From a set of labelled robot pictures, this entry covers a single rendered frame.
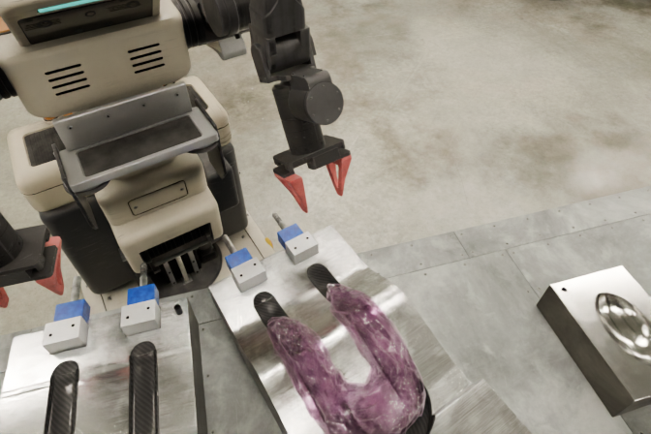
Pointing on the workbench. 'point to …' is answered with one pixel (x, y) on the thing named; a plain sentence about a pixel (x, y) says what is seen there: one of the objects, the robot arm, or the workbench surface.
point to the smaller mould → (605, 334)
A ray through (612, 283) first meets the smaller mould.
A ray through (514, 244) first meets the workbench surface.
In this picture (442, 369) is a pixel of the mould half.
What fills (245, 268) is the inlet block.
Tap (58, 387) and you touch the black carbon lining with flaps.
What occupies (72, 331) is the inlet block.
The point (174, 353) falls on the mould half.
